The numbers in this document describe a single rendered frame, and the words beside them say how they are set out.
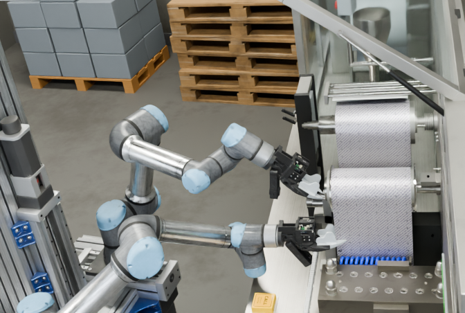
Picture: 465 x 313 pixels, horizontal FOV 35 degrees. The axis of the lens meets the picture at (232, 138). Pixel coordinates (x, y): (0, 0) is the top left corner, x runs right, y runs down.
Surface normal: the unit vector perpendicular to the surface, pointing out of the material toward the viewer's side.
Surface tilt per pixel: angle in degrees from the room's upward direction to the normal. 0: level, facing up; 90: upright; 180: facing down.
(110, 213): 7
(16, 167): 90
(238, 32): 90
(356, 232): 90
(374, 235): 90
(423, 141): 0
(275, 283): 0
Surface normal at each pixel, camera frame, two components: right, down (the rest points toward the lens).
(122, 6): 0.91, 0.07
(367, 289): -0.15, -0.85
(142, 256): 0.44, 0.34
